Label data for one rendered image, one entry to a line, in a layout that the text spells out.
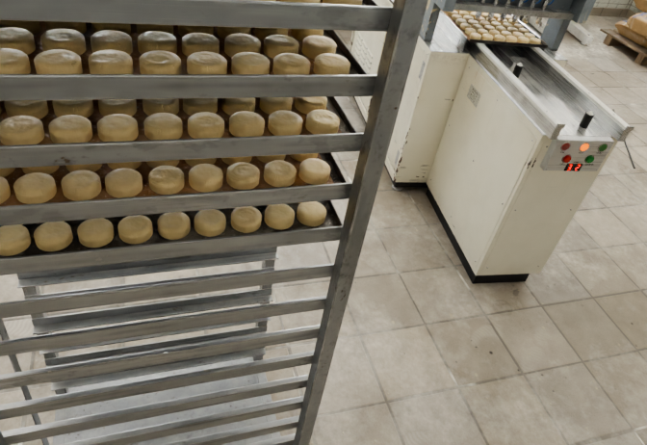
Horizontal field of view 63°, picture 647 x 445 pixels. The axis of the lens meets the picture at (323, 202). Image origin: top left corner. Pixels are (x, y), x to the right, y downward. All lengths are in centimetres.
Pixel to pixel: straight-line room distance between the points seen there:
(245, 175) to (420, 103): 191
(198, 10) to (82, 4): 12
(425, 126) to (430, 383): 126
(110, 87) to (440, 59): 204
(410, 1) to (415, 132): 208
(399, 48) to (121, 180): 42
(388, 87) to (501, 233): 170
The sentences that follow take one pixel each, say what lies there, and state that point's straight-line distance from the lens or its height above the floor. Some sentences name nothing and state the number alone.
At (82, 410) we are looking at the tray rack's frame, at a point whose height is 15.
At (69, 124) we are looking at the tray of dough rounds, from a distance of 75.
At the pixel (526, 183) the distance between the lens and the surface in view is 219.
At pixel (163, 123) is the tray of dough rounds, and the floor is 133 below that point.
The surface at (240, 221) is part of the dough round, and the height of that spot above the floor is 115.
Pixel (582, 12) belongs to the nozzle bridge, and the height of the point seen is 107.
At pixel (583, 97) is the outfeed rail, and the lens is 240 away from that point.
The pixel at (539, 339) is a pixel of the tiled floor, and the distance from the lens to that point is 250.
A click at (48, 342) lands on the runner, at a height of 96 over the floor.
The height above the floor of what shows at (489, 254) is 22.
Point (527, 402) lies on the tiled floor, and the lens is 228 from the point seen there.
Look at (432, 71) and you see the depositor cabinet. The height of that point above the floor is 74.
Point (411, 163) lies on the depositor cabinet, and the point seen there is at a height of 22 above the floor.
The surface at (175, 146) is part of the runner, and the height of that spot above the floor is 133.
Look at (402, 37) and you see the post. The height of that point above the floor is 149.
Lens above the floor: 172
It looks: 39 degrees down
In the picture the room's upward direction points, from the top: 11 degrees clockwise
